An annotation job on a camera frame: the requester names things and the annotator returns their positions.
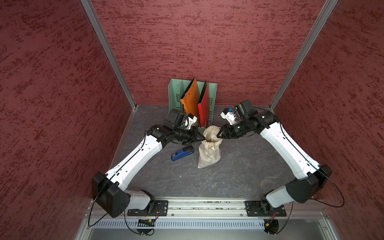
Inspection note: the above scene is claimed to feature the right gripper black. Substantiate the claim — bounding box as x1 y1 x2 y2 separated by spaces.
216 116 255 139

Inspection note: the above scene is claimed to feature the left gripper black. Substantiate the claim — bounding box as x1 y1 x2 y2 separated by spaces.
173 125 205 145

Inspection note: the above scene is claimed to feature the beige cloth drawstring bag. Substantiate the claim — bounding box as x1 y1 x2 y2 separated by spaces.
198 126 223 169

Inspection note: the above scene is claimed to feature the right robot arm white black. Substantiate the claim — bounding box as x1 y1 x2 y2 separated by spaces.
217 100 332 216

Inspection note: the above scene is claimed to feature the blue black stapler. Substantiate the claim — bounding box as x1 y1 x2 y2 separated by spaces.
171 145 195 162

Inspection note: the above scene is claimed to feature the red folder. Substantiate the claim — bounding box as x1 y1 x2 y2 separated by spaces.
198 81 210 128

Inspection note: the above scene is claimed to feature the orange folder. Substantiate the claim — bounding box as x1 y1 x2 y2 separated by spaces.
180 78 200 120

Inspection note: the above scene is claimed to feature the green plastic file organizer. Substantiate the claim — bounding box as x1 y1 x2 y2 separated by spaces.
168 79 218 125

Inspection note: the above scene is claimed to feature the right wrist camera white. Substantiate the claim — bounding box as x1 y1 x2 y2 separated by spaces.
221 108 238 126

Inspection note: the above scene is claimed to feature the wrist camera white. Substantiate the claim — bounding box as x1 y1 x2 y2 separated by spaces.
184 114 199 130
221 108 238 126

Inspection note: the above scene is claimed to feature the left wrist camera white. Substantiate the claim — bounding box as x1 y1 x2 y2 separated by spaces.
184 114 199 130

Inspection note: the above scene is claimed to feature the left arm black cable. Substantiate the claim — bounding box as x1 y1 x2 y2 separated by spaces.
87 130 160 237

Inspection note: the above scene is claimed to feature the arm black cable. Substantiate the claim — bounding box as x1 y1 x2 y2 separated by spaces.
87 130 160 237
254 106 346 235

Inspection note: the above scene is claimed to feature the aluminium mounting rail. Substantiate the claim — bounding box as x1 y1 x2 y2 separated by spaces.
86 197 328 220

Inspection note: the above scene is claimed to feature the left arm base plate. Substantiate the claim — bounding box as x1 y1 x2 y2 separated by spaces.
126 200 169 217

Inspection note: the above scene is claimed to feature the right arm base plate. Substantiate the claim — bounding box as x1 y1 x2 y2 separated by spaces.
245 201 287 217

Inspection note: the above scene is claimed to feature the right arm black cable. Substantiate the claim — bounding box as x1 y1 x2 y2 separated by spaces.
254 106 346 235

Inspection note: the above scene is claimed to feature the right corner aluminium post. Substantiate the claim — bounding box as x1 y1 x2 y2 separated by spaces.
269 0 338 112

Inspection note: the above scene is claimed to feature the corner aluminium post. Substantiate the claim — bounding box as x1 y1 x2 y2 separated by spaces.
269 0 338 112
81 0 137 111

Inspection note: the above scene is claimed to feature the left corner aluminium post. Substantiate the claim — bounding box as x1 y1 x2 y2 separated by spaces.
81 0 137 111

